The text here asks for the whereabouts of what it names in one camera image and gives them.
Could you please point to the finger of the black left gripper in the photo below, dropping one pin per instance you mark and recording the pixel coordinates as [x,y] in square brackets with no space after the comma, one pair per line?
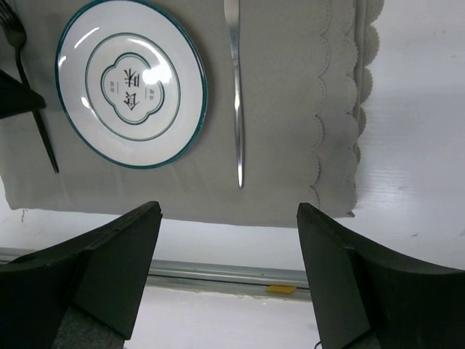
[16,98]

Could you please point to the white plate with teal rim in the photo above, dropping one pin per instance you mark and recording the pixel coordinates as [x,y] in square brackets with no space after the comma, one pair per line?
[131,83]

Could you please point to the aluminium table edge rail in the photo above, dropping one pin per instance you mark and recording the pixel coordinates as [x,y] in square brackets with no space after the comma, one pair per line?
[218,276]

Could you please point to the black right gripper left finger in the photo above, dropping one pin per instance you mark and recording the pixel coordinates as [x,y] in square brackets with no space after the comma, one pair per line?
[103,320]

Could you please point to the grey cloth placemat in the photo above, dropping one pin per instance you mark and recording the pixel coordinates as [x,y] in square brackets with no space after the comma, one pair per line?
[303,72]

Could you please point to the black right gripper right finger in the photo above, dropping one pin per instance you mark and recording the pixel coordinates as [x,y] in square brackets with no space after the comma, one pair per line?
[366,295]

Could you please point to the dark metal fork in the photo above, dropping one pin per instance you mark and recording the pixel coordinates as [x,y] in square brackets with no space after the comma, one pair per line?
[16,36]

